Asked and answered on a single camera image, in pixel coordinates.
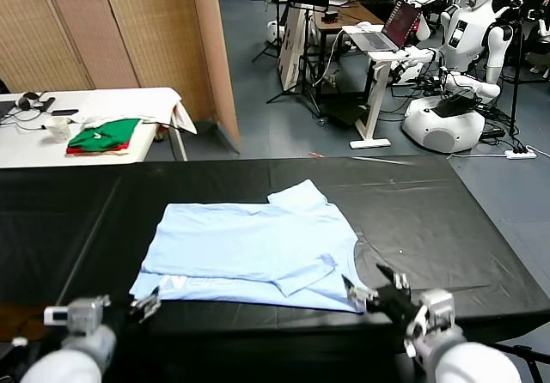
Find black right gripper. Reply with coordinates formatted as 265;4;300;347
341;264;425;337

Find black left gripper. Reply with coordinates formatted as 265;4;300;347
101;286;162;323

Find light blue t-shirt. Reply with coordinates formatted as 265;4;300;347
128;179;370;314

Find beige folded garment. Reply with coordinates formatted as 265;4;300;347
66;149;130;158

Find red folded shirt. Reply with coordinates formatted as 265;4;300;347
66;139;131;155

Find green folded shirt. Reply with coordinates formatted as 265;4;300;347
67;118;143;151

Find black flat bag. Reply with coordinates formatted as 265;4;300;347
320;101;370;129

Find white standing desk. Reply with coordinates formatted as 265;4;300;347
341;24;435;150

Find clear plastic cup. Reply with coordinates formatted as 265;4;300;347
46;116;72;143

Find white side table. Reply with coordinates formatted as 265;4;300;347
0;87;190;169

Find white draped cloth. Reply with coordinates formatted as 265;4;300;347
72;87;199;135

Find black white headphones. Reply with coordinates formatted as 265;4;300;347
15;91;44;110

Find black tripod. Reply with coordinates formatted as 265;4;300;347
266;4;323;118
252;0;287;62

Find silver laptop red screen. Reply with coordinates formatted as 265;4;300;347
347;0;423;52

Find black light stand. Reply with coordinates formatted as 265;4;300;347
506;4;550;137

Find white leaning board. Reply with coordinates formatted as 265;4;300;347
277;4;313;92

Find wooden folding screen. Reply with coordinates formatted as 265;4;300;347
0;0;241;155

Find white humanoid robot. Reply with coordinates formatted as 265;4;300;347
401;0;515;155

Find brown wooden desk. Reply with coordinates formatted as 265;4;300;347
313;0;386;100

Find white round device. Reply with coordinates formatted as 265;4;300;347
265;20;284;43

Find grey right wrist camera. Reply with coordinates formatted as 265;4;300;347
419;288;456;337

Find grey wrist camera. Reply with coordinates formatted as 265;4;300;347
419;288;456;337
42;297;105;337

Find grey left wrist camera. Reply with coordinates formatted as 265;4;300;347
42;297;105;337

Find thin black cable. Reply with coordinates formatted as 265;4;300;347
0;111;49;133

